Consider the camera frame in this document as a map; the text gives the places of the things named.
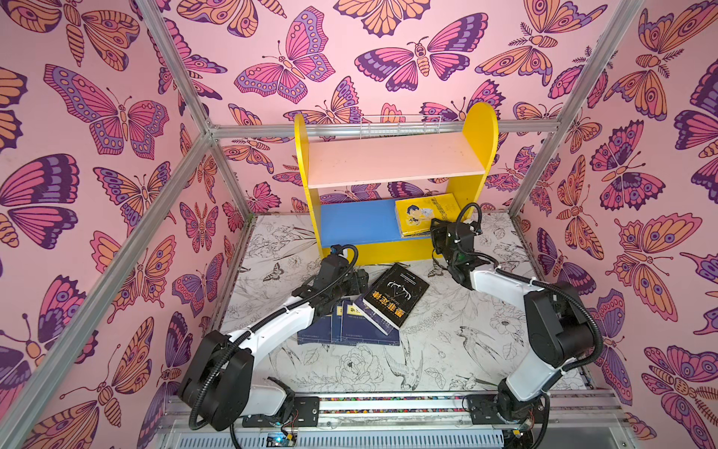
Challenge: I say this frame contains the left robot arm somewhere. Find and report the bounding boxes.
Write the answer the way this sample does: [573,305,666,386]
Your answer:
[177,244,368,431]

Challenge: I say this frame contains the navy book middle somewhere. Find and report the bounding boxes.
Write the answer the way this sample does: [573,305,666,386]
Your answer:
[331,302,344,345]

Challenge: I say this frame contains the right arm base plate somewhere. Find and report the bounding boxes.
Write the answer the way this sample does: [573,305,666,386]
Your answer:
[463,392,550,427]

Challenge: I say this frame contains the black Murphy's law book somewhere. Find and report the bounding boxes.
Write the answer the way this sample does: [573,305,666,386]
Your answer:
[363,263,429,329]

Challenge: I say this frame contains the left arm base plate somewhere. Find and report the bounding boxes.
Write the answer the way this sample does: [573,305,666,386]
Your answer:
[241,397,321,428]

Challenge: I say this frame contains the yellow pink blue bookshelf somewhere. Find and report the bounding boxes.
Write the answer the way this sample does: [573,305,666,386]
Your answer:
[294,103,499,265]

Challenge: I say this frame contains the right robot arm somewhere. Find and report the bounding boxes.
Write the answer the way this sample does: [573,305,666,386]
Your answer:
[430,219,604,424]

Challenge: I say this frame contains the navy book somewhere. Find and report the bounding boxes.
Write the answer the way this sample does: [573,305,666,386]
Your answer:
[297,316,332,345]
[341,299,400,346]
[331,302,344,345]

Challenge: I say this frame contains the navy book right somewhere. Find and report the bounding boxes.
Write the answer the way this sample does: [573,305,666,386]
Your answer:
[341,299,400,346]

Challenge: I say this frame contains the small green circuit board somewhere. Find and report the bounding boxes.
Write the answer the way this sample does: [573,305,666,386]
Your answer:
[266,432,297,448]

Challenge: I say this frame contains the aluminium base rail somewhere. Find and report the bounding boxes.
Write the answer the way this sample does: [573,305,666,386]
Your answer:
[152,390,641,448]

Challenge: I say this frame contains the aluminium frame bars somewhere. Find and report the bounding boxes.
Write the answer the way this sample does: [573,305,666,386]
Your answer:
[0,0,646,449]

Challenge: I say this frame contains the navy book left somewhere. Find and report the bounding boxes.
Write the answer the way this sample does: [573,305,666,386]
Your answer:
[297,316,332,345]

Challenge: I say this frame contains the yellow cartoon boy book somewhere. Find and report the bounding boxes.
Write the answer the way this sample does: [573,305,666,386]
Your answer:
[395,194,461,238]

